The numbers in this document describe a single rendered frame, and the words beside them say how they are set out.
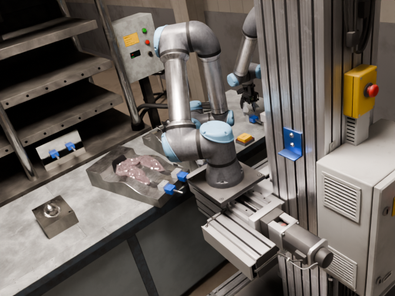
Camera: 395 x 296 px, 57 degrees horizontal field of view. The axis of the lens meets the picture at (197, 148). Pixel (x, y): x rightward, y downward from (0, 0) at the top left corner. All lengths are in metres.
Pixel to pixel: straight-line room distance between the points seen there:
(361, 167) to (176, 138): 0.62
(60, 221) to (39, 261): 0.19
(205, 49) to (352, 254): 0.88
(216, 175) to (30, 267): 0.90
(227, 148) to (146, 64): 1.46
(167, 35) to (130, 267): 1.16
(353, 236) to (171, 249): 1.12
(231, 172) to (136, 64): 1.44
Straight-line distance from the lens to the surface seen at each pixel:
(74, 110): 2.52
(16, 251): 1.90
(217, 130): 1.29
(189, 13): 4.32
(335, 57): 1.07
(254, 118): 2.26
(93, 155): 2.42
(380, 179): 1.08
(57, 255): 1.75
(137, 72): 2.61
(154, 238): 1.95
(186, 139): 1.31
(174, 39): 1.43
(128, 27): 2.55
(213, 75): 1.49
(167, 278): 2.17
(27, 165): 2.36
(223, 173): 1.35
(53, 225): 1.83
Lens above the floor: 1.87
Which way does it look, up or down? 30 degrees down
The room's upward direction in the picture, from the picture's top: 12 degrees counter-clockwise
